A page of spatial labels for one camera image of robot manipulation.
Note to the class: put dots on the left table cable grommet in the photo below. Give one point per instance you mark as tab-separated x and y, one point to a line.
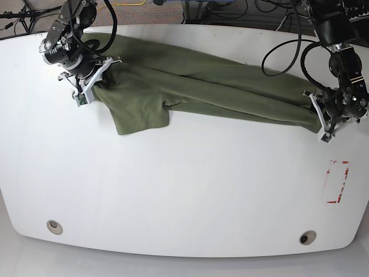
54	227

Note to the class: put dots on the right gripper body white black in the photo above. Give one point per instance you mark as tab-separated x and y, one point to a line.
83	76

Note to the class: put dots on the right table cable grommet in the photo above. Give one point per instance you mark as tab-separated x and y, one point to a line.
307	237

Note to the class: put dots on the table cable grommet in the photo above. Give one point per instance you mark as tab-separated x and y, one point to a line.
307	237
54	227

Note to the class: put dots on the red tape rectangle marking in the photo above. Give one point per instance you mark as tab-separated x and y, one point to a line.
336	176

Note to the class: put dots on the olive green T-shirt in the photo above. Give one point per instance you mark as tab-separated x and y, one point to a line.
154	79

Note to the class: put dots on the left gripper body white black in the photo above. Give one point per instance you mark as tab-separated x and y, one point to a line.
330	124

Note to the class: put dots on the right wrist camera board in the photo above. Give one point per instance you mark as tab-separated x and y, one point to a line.
81	100

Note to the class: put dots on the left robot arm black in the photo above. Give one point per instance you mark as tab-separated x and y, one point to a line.
334	27

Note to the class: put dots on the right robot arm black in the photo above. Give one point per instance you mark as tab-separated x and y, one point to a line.
63	45

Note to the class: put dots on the black tripod stand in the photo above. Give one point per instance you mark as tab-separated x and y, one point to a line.
27	17

